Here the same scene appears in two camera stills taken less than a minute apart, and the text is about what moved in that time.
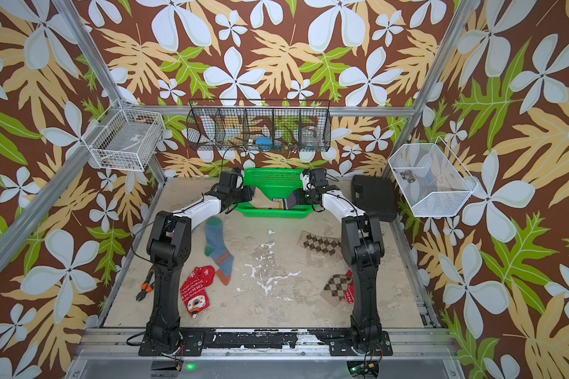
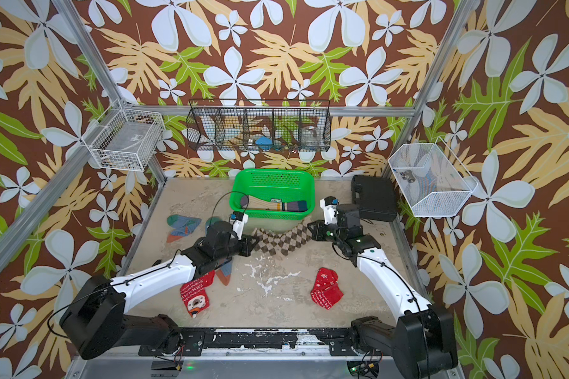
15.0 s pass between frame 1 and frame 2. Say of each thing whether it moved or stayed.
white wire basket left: stayed
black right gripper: moved
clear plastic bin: stayed
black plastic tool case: stayed
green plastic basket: stayed
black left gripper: moved
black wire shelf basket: stayed
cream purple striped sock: moved
